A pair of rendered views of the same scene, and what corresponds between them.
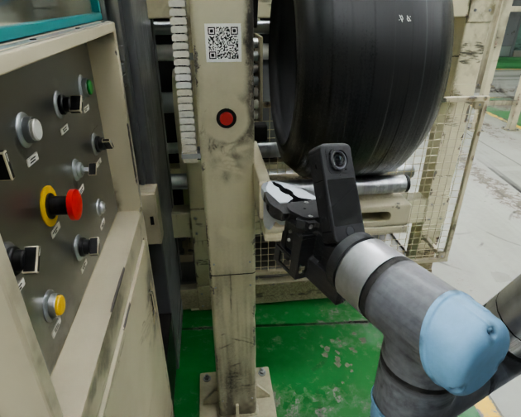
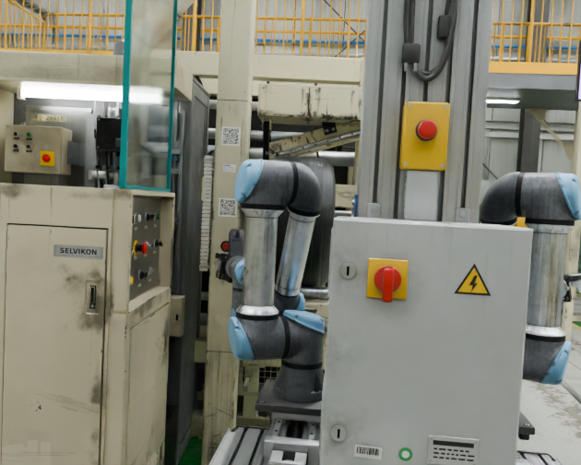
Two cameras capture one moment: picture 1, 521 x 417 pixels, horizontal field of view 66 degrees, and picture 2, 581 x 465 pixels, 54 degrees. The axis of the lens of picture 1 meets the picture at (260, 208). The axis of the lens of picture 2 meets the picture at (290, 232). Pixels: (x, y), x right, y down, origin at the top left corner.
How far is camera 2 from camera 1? 1.45 m
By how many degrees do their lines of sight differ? 26
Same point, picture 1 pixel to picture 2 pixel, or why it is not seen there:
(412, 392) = (236, 292)
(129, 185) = (166, 271)
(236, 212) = (227, 304)
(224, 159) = not seen: hidden behind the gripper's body
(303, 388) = not seen: outside the picture
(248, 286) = (231, 363)
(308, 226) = (224, 256)
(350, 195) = (240, 245)
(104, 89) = (164, 221)
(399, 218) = (323, 312)
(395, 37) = not seen: hidden behind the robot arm
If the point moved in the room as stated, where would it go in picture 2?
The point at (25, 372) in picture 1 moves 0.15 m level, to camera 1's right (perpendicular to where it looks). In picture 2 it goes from (125, 271) to (173, 275)
